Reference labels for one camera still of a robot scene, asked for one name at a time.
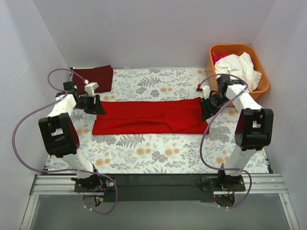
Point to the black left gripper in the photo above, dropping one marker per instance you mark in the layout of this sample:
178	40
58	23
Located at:
96	103

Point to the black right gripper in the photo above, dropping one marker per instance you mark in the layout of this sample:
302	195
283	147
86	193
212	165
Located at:
205	108

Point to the bright red t shirt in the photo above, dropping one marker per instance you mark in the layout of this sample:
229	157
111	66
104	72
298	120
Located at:
145	117

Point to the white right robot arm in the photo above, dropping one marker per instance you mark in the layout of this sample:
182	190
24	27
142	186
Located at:
253	130

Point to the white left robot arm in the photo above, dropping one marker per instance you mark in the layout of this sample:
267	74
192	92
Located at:
60	136

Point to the folded dark red t shirt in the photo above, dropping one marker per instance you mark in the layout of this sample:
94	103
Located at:
102	75

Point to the floral patterned table mat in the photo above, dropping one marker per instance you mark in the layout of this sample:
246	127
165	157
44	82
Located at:
156	153

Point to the pink garment in basket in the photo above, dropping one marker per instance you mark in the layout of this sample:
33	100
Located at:
216	57

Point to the cream white t shirt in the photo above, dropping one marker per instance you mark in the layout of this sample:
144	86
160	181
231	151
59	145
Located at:
240	66

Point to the orange plastic basket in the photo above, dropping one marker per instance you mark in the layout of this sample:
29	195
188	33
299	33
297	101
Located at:
238	49

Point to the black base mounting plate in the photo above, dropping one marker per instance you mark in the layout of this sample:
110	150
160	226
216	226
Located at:
160	187

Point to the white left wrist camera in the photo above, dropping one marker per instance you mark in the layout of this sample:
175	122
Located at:
90	88

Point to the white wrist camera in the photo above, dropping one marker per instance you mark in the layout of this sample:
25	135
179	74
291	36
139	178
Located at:
90	88
204	89

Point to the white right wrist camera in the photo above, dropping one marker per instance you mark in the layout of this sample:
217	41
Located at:
204	89

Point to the aluminium frame rail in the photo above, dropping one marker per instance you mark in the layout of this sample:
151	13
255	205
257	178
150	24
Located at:
262	183

